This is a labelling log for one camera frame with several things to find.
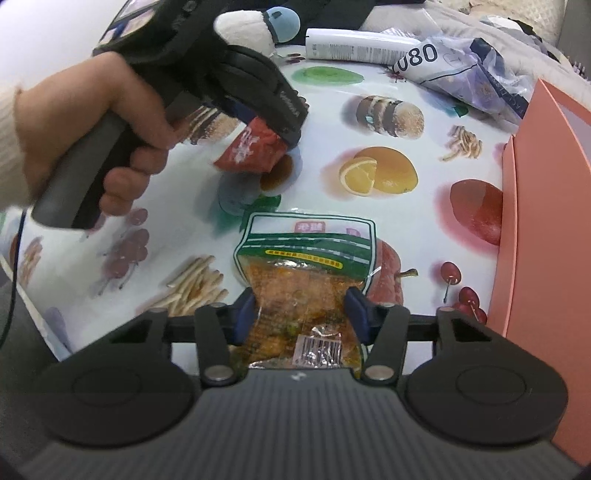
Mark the printed plastic bag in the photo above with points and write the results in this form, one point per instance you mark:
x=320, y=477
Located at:
x=471, y=74

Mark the black jacket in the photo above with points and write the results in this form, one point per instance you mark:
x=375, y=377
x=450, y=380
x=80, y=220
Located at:
x=332, y=9

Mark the person's left forearm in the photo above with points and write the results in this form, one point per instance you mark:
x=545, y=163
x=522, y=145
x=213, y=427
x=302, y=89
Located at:
x=9, y=152

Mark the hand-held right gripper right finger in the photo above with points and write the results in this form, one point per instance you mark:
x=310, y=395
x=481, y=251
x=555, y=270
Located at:
x=358, y=314

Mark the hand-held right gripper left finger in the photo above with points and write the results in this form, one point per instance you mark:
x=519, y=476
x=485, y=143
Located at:
x=247, y=314

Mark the pink cardboard box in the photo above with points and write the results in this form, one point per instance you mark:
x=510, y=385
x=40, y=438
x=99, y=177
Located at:
x=545, y=230

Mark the white tube bottle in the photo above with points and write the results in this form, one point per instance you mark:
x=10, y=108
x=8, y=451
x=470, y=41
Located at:
x=351, y=46

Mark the green orange snack packet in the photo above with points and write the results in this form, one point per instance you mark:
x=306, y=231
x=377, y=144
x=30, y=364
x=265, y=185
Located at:
x=300, y=286

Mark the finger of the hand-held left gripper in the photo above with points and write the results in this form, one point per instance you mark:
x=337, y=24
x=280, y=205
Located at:
x=277, y=101

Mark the person's left hand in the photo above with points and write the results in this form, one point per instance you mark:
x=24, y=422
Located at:
x=69, y=115

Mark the grey blanket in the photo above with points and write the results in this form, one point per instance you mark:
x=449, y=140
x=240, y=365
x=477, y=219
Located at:
x=461, y=23

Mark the red snack packet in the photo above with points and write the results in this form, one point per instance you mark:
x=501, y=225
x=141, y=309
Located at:
x=249, y=150

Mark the plush penguin toy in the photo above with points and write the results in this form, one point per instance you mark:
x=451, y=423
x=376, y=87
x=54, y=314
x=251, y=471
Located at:
x=249, y=30

